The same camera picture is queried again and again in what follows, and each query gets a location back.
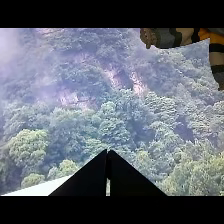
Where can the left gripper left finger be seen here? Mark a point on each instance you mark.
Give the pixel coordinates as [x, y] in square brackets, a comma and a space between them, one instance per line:
[90, 180]

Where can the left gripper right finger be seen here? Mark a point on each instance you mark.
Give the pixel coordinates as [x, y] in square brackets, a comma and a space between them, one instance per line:
[128, 181]

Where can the yellow grey black striped sweater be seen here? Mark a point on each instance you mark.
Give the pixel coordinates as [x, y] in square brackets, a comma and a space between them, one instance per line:
[173, 37]

